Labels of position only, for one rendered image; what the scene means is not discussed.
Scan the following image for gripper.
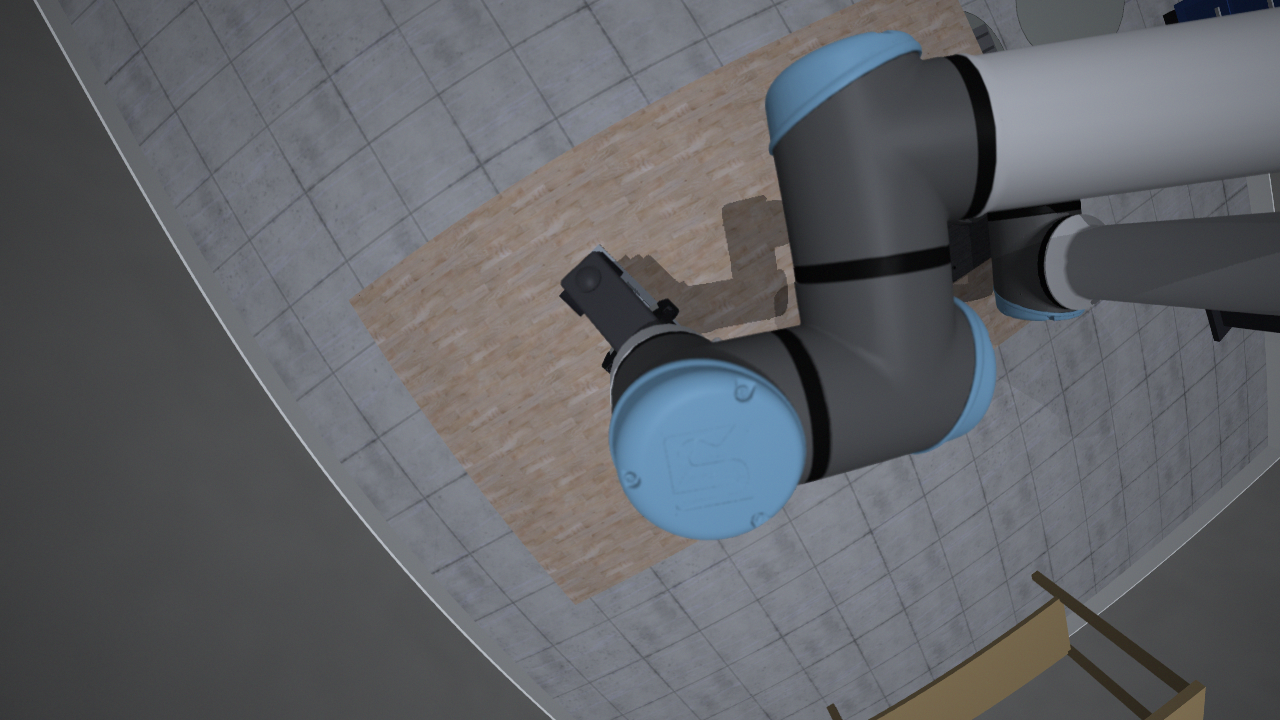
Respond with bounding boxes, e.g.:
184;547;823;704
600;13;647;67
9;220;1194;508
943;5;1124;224
602;299;678;374

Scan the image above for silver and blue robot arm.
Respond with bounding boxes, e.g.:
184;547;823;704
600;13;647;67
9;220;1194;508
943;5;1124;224
561;6;1280;541

